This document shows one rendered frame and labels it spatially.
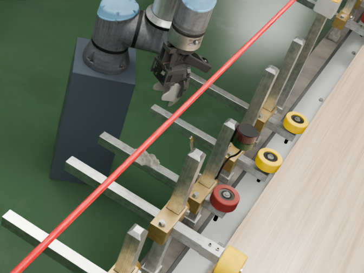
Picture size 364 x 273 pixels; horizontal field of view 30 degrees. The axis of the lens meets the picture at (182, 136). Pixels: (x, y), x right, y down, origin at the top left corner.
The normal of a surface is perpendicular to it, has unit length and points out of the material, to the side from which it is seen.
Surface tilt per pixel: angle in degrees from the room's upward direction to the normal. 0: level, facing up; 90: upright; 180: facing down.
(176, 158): 0
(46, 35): 0
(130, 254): 90
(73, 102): 90
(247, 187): 0
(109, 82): 90
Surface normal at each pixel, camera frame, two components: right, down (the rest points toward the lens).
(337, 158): 0.27, -0.73
